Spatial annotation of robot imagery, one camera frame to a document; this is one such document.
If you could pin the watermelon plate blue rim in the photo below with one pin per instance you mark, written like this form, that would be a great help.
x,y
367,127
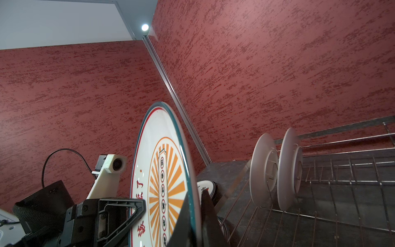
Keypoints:
x,y
207,185

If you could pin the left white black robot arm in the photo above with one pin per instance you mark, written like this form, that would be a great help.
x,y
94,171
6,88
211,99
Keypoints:
x,y
50,218

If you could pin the orange sunburst white plate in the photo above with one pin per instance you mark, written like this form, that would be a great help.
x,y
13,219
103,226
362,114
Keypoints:
x,y
263,170

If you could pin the left aluminium corner post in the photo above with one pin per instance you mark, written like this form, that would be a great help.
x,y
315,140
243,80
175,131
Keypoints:
x,y
182,111

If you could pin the steel wire dish rack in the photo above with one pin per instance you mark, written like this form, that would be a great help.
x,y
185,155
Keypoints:
x,y
346,197

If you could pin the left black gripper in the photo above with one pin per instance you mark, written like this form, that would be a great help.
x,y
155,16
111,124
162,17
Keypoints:
x,y
108,220

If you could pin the round ceiling spot light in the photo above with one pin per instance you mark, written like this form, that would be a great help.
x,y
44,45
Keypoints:
x,y
145,27

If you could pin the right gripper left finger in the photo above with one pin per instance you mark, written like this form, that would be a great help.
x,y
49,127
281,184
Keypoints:
x,y
182,235

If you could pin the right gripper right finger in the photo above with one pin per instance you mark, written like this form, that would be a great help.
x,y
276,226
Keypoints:
x,y
212,235

